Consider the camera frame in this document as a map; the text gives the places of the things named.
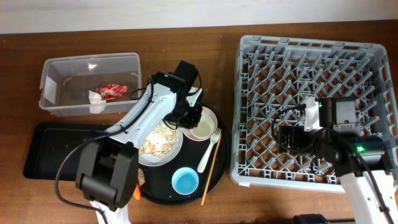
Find grey dishwasher rack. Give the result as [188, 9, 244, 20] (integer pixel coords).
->
[230, 35, 397, 193]

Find grey plate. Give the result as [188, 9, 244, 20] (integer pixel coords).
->
[139, 128, 183, 167]

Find wooden chopstick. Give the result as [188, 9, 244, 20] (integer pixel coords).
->
[201, 133, 222, 206]

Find white plastic fork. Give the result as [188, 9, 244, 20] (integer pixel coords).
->
[197, 128, 221, 173]

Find white tissue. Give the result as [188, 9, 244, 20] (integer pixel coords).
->
[88, 90, 106, 114]

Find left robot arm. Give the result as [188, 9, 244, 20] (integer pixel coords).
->
[75, 61, 202, 223]

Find red snack wrapper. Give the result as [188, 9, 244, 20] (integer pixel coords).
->
[95, 83, 129, 101]

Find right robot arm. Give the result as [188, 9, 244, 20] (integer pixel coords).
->
[271, 97, 397, 223]

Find orange carrot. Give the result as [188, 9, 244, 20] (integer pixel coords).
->
[132, 184, 141, 200]

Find blue cup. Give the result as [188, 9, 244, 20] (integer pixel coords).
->
[172, 167, 199, 195]

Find white cup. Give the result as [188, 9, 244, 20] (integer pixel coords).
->
[190, 114, 215, 139]

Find black round tray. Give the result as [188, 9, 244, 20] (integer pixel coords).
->
[139, 108, 231, 205]

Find black rectangular tray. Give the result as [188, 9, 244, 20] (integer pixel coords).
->
[23, 123, 108, 180]

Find brown ginger piece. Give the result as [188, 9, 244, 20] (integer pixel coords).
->
[137, 169, 146, 186]

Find clear plastic bin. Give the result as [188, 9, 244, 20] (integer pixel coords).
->
[39, 53, 142, 117]

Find pink bowl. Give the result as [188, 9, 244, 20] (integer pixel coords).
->
[182, 106, 218, 141]

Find rice and peanut leftovers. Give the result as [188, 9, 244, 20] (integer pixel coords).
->
[139, 122, 178, 157]

